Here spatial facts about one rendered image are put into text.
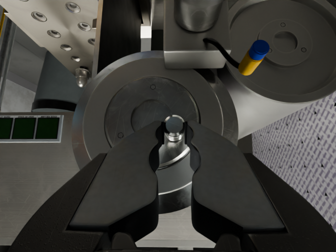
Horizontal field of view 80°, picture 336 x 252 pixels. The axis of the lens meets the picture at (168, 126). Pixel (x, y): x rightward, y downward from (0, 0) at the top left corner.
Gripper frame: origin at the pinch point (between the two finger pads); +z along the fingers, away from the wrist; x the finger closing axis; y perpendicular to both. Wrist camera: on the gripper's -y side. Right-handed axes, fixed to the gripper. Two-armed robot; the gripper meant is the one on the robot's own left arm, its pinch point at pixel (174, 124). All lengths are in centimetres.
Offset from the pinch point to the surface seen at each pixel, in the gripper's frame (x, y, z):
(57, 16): -20.1, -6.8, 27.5
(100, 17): -7.7, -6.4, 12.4
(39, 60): -161, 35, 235
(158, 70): -1.3, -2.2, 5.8
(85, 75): -23.0, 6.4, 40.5
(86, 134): -7.1, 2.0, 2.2
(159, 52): -1.4, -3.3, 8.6
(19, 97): -217, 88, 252
